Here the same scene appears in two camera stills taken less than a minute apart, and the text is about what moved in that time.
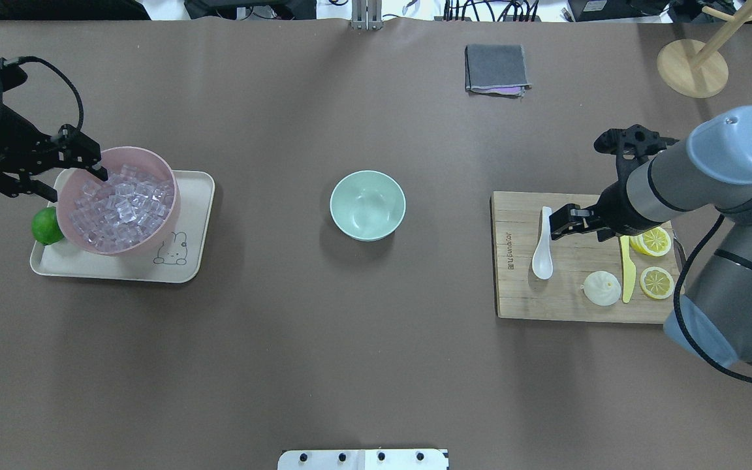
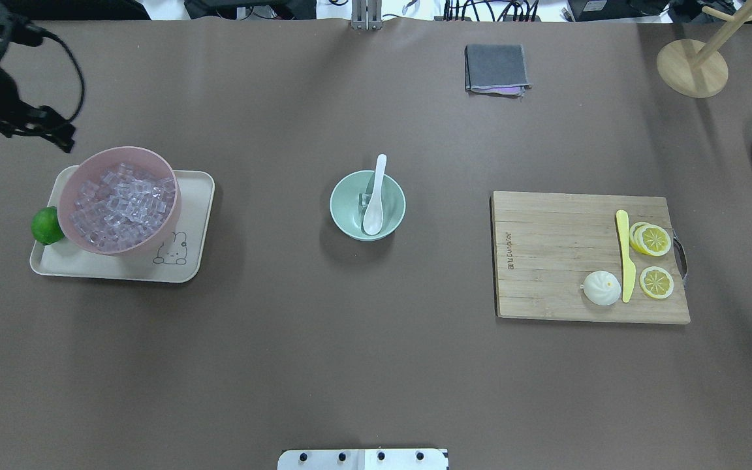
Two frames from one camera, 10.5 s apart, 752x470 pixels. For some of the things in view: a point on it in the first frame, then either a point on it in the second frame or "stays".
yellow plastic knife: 628,269 stays
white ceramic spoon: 542,266 -> 373,219
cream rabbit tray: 179,259 stays
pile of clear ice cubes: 111,214 stays
